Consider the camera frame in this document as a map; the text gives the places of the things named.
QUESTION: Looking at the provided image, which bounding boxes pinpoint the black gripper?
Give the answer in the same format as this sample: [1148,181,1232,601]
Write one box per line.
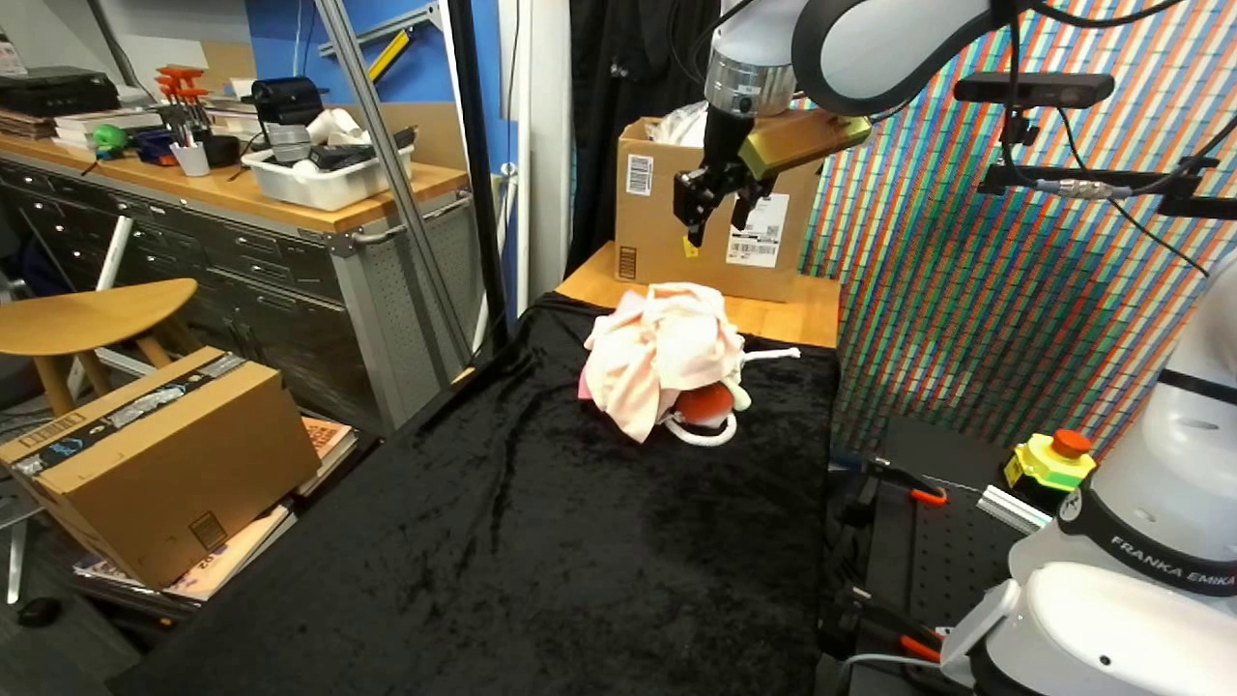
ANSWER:
[668,114,772,250]

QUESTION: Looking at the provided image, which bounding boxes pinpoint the peach orange cloth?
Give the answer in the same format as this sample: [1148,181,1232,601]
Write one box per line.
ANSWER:
[573,281,755,450]

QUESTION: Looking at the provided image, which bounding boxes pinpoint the red plush fruit green leaves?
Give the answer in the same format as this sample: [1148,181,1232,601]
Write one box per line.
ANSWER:
[676,384,738,433]

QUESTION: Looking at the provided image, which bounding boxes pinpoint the cardboard box with shipping label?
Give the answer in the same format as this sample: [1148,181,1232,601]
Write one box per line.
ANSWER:
[609,107,824,304]

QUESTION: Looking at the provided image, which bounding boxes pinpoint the black curtain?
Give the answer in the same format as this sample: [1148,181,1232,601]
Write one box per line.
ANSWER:
[568,0,755,278]

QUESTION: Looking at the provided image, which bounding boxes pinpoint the black vertical pole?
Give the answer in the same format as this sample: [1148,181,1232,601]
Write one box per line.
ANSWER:
[440,0,514,362]

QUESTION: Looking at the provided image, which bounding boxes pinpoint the aluminium slanted bar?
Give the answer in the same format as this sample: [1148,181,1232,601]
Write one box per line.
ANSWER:
[310,0,484,384]

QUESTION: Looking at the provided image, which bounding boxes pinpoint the yellow hand tool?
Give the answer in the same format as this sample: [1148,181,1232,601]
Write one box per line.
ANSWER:
[359,28,421,89]

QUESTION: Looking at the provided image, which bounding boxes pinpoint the black velvet table cloth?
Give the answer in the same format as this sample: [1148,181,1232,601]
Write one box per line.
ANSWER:
[107,291,862,696]

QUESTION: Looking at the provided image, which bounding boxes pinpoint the white plastic bin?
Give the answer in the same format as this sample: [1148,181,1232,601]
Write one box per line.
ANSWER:
[241,141,421,215]

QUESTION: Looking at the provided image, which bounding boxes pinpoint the yellow red emergency stop button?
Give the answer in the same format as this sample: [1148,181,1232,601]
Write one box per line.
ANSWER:
[1002,427,1101,498]

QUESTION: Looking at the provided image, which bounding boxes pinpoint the black box device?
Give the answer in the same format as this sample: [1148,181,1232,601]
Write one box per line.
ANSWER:
[248,75,328,130]

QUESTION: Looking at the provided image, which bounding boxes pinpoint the grey workbench wooden top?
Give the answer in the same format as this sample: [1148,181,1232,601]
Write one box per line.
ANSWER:
[0,126,484,438]

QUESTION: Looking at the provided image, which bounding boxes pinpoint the white cup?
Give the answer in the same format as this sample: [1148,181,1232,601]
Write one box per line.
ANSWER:
[167,134,216,181]

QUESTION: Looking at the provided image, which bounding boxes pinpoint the orange plastic object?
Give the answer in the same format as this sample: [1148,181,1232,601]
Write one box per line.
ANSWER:
[153,63,216,114]

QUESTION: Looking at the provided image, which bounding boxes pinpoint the green small object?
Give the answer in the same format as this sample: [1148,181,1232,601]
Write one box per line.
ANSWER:
[85,121,135,164]

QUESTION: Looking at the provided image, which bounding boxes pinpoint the cardboard box black tape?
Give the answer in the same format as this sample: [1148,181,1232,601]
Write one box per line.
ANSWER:
[0,344,324,594]

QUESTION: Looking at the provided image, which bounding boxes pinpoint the wooden stool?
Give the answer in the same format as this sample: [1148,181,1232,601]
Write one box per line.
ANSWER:
[0,275,206,419]

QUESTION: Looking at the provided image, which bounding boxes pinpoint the black flat case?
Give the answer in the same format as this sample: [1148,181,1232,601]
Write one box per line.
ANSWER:
[0,68,122,121]

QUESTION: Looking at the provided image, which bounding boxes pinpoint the black clamp orange handle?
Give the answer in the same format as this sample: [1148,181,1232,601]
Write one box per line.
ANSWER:
[828,450,954,510]
[819,583,954,669]

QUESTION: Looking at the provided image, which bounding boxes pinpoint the black stereo camera bar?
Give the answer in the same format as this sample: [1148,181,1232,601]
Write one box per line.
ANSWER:
[949,68,1122,117]

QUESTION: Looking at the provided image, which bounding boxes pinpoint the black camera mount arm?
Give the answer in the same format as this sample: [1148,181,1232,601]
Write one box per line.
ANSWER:
[973,152,1237,223]

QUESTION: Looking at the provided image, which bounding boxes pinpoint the thin black camera cable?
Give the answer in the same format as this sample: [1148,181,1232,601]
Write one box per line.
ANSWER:
[1050,106,1212,281]

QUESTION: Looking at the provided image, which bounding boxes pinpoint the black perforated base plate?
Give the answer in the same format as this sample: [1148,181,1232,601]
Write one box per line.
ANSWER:
[859,420,1034,678]

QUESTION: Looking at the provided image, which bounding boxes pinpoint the white metal tube frame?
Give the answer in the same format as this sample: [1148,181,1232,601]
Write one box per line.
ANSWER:
[58,209,162,379]

